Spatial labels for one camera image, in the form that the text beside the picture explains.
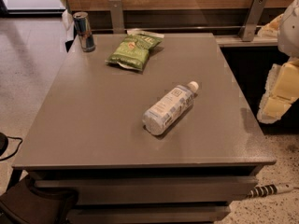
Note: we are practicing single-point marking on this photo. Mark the metal wall bracket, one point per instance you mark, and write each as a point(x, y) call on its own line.
point(248, 29)
point(116, 14)

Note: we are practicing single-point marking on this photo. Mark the green chip bag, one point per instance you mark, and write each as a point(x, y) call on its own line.
point(134, 50)

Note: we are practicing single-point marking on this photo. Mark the left metal wall bracket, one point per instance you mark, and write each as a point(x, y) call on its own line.
point(116, 14)

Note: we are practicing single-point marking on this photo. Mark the clear plastic water bottle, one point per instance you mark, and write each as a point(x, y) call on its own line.
point(160, 116)

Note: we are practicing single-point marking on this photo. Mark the black round floor object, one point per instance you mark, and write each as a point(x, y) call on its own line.
point(3, 143)

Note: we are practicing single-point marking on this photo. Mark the right metal wall bracket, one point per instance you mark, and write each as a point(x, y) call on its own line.
point(248, 29)

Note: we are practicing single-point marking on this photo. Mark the grey drawer cabinet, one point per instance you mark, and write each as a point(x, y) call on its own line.
point(175, 143)

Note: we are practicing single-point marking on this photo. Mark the silver blue drink can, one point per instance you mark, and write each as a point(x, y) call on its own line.
point(82, 25)

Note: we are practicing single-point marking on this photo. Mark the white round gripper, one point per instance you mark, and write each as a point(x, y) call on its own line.
point(290, 32)

